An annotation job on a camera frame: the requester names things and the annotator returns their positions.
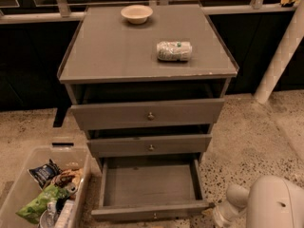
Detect brown snack bag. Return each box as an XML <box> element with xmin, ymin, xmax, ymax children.
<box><xmin>50</xmin><ymin>168</ymin><xmax>83</xmax><ymax>187</ymax></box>

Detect yellow black object on rail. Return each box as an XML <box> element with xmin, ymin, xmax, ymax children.
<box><xmin>280</xmin><ymin>0</ymin><xmax>296</xmax><ymax>7</ymax></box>

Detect grey bottom drawer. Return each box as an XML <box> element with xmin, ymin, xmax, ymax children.
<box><xmin>91</xmin><ymin>154</ymin><xmax>211</xmax><ymax>221</ymax></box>

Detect dark blue snack bag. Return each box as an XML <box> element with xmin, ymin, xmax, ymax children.
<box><xmin>28</xmin><ymin>159</ymin><xmax>62</xmax><ymax>189</ymax></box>

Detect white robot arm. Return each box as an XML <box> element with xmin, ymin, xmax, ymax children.
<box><xmin>213</xmin><ymin>176</ymin><xmax>304</xmax><ymax>228</ymax></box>

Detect grey drawer cabinet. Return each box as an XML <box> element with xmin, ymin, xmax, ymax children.
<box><xmin>57</xmin><ymin>4</ymin><xmax>240</xmax><ymax>163</ymax></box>

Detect white paper bowl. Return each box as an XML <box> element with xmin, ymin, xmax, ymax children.
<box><xmin>121</xmin><ymin>5</ymin><xmax>153</xmax><ymax>25</ymax></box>

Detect white diagonal post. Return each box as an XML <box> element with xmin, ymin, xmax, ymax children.
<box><xmin>254</xmin><ymin>0</ymin><xmax>304</xmax><ymax>104</ymax></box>

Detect grey drawer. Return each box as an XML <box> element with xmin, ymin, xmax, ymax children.
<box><xmin>87</xmin><ymin>134</ymin><xmax>212</xmax><ymax>158</ymax></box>
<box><xmin>91</xmin><ymin>154</ymin><xmax>211</xmax><ymax>221</ymax></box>
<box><xmin>71</xmin><ymin>99</ymin><xmax>224</xmax><ymax>130</ymax></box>

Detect clear plastic bin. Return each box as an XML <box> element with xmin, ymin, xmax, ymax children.
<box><xmin>0</xmin><ymin>147</ymin><xmax>90</xmax><ymax>228</ymax></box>

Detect grey middle drawer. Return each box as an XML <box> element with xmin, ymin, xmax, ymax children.
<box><xmin>87</xmin><ymin>134</ymin><xmax>212</xmax><ymax>158</ymax></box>

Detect silver can in bin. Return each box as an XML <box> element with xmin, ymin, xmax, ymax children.
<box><xmin>66</xmin><ymin>182</ymin><xmax>78</xmax><ymax>195</ymax></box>

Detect grey top drawer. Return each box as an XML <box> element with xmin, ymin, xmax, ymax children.
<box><xmin>71</xmin><ymin>99</ymin><xmax>224</xmax><ymax>130</ymax></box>

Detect green snack bag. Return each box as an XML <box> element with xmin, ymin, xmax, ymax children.
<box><xmin>16</xmin><ymin>184</ymin><xmax>69</xmax><ymax>224</ymax></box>

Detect clear plastic bottle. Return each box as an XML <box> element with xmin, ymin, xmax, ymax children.
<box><xmin>47</xmin><ymin>199</ymin><xmax>75</xmax><ymax>228</ymax></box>

